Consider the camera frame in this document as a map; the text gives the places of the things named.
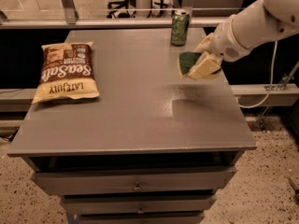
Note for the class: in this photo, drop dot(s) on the green and yellow sponge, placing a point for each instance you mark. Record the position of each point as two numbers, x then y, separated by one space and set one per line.
186 60

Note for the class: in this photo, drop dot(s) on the grey drawer cabinet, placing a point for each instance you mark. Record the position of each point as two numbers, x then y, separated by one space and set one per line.
146 117

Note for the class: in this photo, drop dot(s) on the grey drawer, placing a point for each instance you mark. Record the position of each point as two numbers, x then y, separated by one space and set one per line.
143 219
134 181
139 204

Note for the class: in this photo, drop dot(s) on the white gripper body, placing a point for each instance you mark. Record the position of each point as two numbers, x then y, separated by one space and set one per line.
224 43

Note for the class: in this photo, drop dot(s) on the green soda can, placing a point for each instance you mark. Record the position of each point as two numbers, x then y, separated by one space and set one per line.
180 25

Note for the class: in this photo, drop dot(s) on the middle grey drawer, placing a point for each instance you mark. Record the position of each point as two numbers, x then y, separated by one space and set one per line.
139 204

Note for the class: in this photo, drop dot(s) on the brown sea salt chip bag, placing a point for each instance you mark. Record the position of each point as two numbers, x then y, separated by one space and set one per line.
67 72

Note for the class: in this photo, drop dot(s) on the grey metal railing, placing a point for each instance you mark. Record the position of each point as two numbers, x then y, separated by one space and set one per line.
75 14

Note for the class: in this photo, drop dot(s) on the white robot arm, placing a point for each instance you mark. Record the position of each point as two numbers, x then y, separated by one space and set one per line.
262 22

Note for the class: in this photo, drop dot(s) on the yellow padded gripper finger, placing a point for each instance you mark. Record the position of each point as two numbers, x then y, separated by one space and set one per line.
207 66
204 45

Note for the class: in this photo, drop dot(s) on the black office chair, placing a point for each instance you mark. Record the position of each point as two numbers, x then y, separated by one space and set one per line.
120 9

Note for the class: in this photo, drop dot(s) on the bottom grey drawer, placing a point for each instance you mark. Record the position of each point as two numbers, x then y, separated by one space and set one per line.
143 219

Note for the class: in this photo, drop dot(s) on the top grey drawer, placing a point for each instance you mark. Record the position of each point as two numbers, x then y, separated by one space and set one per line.
134 181

